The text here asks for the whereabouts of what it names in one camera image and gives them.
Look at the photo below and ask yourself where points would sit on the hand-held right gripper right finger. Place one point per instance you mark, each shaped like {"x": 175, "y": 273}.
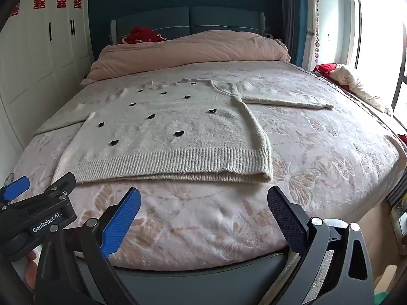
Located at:
{"x": 286, "y": 222}

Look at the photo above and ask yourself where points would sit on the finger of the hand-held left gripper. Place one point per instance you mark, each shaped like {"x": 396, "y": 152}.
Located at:
{"x": 60, "y": 184}
{"x": 14, "y": 188}

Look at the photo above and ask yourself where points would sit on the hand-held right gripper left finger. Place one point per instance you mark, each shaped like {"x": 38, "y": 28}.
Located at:
{"x": 122, "y": 222}

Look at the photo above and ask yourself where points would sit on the cream knit sweater black hearts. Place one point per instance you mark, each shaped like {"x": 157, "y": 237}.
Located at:
{"x": 178, "y": 127}

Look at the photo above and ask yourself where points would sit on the person's left hand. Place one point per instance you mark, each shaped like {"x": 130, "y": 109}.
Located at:
{"x": 31, "y": 270}

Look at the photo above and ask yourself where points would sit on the bed with floral cover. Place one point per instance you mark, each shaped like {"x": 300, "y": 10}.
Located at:
{"x": 318, "y": 152}

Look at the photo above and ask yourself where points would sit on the white wardrobe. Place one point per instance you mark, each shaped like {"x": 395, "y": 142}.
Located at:
{"x": 41, "y": 54}

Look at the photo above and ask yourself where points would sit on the white crumpled blanket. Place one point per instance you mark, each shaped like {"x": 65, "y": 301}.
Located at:
{"x": 359, "y": 84}

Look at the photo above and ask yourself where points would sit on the red folded fabric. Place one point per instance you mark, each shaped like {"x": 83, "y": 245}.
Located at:
{"x": 324, "y": 69}

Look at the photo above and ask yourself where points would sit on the red cloth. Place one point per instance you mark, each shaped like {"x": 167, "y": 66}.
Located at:
{"x": 140, "y": 35}

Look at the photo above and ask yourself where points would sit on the red paper door decoration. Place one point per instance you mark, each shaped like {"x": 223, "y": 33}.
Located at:
{"x": 61, "y": 1}
{"x": 77, "y": 2}
{"x": 14, "y": 9}
{"x": 38, "y": 2}

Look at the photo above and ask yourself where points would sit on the pink duvet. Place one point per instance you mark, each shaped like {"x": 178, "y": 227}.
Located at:
{"x": 190, "y": 50}

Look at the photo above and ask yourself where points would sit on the dark grey curtain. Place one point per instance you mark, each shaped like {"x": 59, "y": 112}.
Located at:
{"x": 292, "y": 22}

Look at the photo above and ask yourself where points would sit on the window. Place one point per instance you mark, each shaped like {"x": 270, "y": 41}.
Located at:
{"x": 375, "y": 38}

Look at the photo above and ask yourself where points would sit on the blue upholstered headboard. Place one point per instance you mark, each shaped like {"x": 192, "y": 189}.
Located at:
{"x": 222, "y": 22}

